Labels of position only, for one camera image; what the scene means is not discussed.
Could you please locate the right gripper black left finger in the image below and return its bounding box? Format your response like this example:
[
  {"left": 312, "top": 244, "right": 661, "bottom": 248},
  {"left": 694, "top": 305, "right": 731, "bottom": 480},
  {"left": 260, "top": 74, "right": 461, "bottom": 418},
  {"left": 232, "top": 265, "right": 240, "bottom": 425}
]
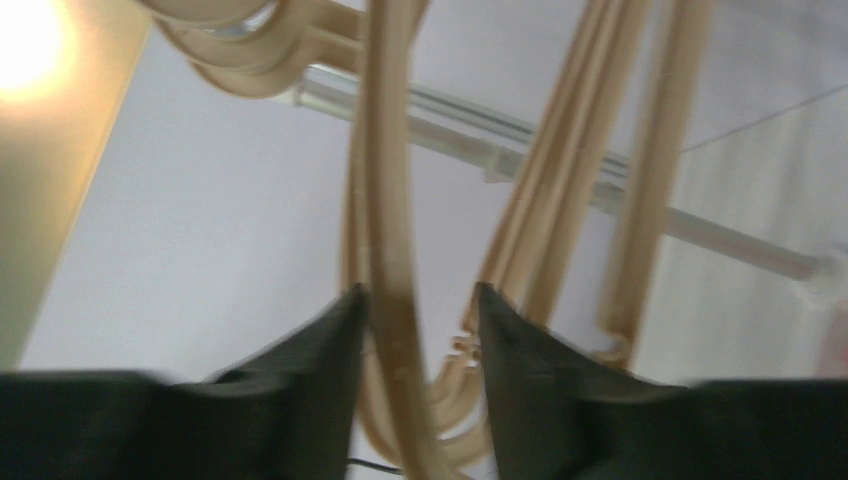
[{"left": 1, "top": 286, "right": 367, "bottom": 479}]

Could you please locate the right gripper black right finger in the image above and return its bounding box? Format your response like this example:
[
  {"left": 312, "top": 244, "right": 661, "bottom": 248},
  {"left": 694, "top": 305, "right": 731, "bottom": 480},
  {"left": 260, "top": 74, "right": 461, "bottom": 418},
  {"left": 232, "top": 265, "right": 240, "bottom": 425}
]
[{"left": 478, "top": 283, "right": 847, "bottom": 479}]

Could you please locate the beige hanger table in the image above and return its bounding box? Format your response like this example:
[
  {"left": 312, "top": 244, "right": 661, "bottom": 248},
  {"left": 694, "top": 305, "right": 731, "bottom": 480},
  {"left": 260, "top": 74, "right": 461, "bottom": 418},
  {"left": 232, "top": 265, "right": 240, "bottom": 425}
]
[{"left": 340, "top": 1, "right": 713, "bottom": 479}]

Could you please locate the clear horizontal rack rod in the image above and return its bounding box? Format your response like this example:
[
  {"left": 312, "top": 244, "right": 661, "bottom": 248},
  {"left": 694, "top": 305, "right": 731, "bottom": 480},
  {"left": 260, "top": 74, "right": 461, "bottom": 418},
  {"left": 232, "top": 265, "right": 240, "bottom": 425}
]
[{"left": 275, "top": 67, "right": 847, "bottom": 281}]

